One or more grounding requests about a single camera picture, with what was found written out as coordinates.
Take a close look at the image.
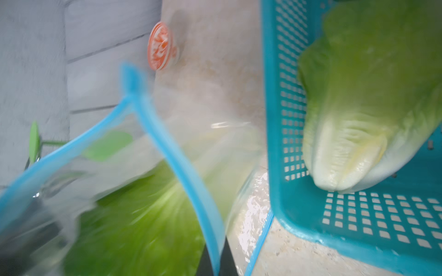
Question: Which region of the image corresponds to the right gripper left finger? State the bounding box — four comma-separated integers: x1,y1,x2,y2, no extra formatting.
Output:
195,246,214,276

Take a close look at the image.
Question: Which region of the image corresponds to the clear zipper bag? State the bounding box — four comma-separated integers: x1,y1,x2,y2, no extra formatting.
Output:
1,64,271,276
227,166,273,276

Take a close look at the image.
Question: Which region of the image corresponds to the teal plastic basket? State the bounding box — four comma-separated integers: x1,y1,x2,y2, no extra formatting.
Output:
261,1,442,276

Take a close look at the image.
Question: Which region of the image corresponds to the chinese cabbage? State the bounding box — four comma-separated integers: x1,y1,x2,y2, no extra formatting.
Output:
61,160,229,276
298,1,442,193

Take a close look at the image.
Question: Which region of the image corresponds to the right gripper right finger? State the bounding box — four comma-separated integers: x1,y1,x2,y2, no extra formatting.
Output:
218,238,238,276

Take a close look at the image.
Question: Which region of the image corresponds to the chinese cabbage top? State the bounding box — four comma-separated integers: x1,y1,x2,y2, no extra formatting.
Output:
298,1,442,193

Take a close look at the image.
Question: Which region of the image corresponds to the green plastic goblet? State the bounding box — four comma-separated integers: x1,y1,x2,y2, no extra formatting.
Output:
25,121,68,170

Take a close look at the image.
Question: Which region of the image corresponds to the orange patterned bowl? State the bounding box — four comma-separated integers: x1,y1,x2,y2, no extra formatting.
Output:
147,21,180,71

